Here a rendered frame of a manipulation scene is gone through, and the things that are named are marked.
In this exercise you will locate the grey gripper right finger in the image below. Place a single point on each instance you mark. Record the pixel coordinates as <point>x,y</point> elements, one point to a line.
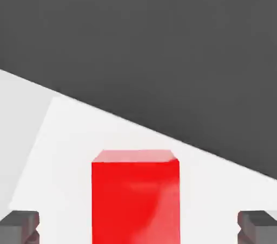
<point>259,230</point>

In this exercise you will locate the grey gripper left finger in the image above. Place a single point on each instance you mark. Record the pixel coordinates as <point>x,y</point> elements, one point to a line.
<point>17,230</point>

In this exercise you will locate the small red cube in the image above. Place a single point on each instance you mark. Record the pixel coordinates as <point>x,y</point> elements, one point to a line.
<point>135,200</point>

